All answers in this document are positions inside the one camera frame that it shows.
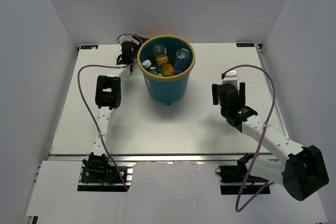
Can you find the right blue table sticker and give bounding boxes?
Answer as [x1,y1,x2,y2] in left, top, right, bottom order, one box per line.
[236,42,255,47]

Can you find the left blue table sticker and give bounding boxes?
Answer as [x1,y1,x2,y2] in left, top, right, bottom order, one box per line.
[80,45,98,50]

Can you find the clear bottle with yellow band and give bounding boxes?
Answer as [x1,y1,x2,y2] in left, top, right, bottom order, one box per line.
[153,44,169,67]

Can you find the teal bin with yellow rim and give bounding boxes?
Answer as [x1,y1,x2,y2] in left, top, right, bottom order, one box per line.
[137,35,196,105]

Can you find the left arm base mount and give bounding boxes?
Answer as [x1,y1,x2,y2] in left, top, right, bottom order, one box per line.
[77,153,130,193]

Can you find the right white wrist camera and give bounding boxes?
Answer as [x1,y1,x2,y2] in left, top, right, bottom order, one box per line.
[221,70,238,89]

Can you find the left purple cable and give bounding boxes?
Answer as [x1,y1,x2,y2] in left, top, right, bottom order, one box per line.
[78,33,137,191]

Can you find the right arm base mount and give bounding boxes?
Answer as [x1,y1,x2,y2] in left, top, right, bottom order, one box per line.
[215,153,266,195]

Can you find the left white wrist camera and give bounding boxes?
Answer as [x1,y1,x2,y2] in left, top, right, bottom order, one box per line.
[117,35,130,46]

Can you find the orange plastic bottle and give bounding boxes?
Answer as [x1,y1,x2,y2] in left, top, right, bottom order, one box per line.
[162,63,175,77]

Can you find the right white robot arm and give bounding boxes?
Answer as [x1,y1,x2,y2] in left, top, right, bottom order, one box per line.
[212,83,329,201]

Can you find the aluminium table front rail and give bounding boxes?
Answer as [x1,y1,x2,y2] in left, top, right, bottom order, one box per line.
[49,153,279,164]

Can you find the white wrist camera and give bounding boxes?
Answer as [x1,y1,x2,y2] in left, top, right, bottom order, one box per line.
[117,35,130,46]
[221,70,238,89]

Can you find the blue table sticker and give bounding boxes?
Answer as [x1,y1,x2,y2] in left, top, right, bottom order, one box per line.
[80,45,98,50]
[236,42,255,47]

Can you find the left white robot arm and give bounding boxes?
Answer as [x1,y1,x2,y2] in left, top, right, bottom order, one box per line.
[77,34,148,187]

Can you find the blue label water bottle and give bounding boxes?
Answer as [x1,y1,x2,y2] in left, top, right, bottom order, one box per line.
[174,48,190,72]

